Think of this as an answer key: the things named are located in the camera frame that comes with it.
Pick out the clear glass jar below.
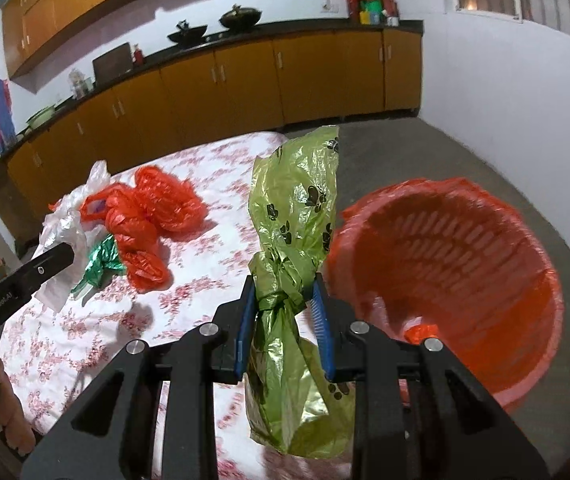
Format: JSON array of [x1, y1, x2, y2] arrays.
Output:
[[68, 69, 91, 98]]

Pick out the orange lined waste basket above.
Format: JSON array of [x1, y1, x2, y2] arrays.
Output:
[[326, 177, 566, 413]]

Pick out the orange upper wall cabinets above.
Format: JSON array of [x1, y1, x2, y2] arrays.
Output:
[[0, 0, 138, 78]]

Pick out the small black wok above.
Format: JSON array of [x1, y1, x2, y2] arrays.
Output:
[[167, 21, 209, 44]]

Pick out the person's left hand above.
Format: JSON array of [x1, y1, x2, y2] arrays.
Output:
[[0, 355, 37, 456]]

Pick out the green plastic container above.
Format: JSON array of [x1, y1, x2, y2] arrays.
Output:
[[360, 0, 384, 25]]

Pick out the green plastic bag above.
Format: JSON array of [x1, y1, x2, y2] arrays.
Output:
[[70, 234, 127, 306]]

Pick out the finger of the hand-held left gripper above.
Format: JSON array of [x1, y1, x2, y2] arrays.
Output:
[[12, 242, 75, 293]]

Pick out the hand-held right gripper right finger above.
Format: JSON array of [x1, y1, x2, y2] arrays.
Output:
[[310, 272, 550, 480]]

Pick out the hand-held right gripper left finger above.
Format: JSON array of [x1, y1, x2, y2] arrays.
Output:
[[20, 275, 258, 480]]

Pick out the brown cutting board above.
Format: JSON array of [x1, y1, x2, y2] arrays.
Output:
[[92, 42, 133, 91]]

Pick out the orange lower kitchen cabinets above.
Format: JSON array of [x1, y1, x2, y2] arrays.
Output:
[[8, 27, 423, 256]]

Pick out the olive paw-print plastic bag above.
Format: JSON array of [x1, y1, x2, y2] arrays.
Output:
[[245, 126, 358, 459]]

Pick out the white translucent plastic bag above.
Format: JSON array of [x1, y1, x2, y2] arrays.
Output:
[[40, 160, 113, 306]]

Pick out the black kitchen countertop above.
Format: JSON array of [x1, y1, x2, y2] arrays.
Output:
[[15, 20, 425, 142]]

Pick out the pale green bowl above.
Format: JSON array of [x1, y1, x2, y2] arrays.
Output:
[[26, 105, 57, 128]]

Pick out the black wok with lid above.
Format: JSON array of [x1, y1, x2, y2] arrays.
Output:
[[218, 5, 262, 29]]

